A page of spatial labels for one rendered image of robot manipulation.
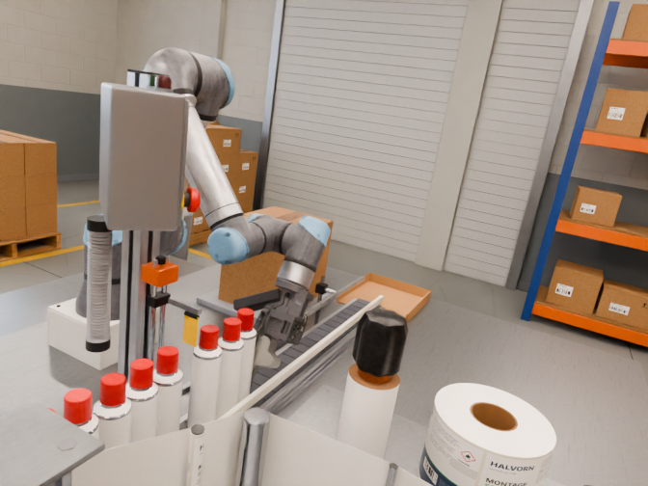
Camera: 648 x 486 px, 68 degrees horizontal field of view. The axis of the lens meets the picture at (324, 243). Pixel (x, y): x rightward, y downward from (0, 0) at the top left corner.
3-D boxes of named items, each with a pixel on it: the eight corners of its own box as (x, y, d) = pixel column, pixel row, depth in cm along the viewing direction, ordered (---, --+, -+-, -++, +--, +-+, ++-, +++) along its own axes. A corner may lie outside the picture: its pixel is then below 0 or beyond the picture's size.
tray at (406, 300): (405, 325, 161) (407, 314, 160) (336, 302, 172) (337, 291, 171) (429, 300, 187) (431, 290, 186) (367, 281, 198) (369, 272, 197)
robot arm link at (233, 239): (144, 26, 93) (249, 256, 92) (183, 37, 103) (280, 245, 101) (109, 60, 99) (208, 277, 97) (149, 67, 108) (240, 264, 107)
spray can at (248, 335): (237, 413, 96) (248, 319, 91) (218, 402, 98) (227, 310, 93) (254, 401, 101) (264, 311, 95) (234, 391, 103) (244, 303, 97)
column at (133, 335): (131, 438, 92) (148, 71, 74) (115, 428, 94) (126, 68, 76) (149, 426, 96) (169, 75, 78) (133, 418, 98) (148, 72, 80)
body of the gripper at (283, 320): (283, 343, 97) (305, 287, 99) (249, 330, 100) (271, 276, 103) (298, 348, 104) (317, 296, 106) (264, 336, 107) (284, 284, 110)
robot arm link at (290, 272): (278, 257, 104) (292, 268, 111) (269, 277, 103) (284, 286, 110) (308, 267, 101) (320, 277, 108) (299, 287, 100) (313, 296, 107)
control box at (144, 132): (106, 230, 65) (110, 85, 60) (98, 202, 79) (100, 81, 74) (183, 231, 70) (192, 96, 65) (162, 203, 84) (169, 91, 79)
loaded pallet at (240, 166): (184, 250, 457) (193, 127, 426) (119, 229, 487) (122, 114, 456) (253, 229, 564) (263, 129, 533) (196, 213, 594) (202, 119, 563)
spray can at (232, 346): (229, 426, 92) (240, 330, 86) (204, 419, 93) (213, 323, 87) (240, 411, 97) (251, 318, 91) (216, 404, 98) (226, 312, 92)
